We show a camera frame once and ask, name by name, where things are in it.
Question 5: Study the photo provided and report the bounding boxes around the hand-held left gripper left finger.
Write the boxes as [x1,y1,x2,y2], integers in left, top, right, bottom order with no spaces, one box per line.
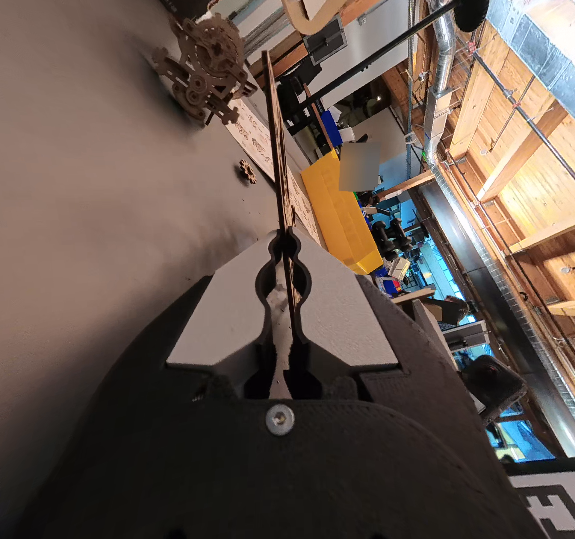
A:
[166,229,285,400]

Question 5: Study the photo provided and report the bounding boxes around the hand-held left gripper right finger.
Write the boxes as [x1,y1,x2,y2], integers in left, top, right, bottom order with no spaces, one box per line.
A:
[287,227,400,400]

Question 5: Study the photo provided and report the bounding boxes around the laser-cut wooden parts sheet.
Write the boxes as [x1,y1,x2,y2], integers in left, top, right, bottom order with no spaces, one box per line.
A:
[261,50,302,347]

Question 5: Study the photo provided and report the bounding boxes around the partly built wooden model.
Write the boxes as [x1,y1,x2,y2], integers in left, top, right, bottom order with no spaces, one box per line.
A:
[150,11,259,127]

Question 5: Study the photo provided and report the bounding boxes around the black dumbbells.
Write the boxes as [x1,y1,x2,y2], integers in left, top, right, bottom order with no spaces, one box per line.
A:
[370,218,416,261]

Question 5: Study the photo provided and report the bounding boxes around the yellow plastic bin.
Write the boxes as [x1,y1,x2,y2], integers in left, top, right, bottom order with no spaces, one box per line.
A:
[300,148,385,276]

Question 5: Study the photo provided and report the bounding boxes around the open instruction booklet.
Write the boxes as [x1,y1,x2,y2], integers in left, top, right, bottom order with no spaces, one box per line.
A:
[223,99,324,248]

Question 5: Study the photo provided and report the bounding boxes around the blue storage bin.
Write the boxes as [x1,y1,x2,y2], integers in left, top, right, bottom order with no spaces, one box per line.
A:
[320,108,344,147]

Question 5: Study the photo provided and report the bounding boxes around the black office chair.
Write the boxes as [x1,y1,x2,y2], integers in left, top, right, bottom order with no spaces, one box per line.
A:
[275,61,324,138]

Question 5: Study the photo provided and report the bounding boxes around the grey wall-mounted box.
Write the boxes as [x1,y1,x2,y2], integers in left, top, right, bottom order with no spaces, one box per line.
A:
[302,15,349,67]

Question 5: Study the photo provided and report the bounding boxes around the silver ventilation duct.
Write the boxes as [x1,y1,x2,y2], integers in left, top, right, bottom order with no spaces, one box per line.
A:
[406,0,575,418]

